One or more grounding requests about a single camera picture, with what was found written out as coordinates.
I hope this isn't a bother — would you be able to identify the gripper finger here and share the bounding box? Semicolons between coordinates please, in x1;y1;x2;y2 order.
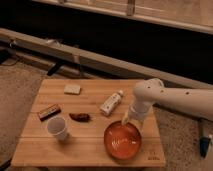
122;113;130;125
138;121;144;131

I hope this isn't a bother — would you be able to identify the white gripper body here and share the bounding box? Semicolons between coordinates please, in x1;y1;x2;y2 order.
128;101;153;121

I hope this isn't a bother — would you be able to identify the white plastic bottle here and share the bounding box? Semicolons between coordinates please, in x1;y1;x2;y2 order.
100;90;124;116

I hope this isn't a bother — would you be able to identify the orange ceramic bowl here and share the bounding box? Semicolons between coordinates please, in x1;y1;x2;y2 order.
104;121;142;160

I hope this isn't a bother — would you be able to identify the dark red chili pepper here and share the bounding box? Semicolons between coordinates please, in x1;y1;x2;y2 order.
69;113;90;122

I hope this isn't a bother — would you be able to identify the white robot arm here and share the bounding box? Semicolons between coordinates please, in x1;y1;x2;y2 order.
122;78;213;125

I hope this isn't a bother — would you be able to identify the white sponge block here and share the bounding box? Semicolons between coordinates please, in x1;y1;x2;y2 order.
64;84;81;95

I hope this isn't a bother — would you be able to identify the blue object on floor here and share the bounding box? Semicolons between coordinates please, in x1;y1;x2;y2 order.
199;135;212;158

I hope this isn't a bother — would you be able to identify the white paper cup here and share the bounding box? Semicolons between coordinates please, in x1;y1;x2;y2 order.
47;117;68;141

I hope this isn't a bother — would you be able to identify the brown rectangular box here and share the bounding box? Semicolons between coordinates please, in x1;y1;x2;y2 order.
38;104;61;121

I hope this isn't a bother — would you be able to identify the grey metal rail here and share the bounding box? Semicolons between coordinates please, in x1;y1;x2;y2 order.
0;28;213;89

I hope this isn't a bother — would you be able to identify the black clamp handle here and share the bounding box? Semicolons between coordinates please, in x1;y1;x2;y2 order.
47;61;63;76

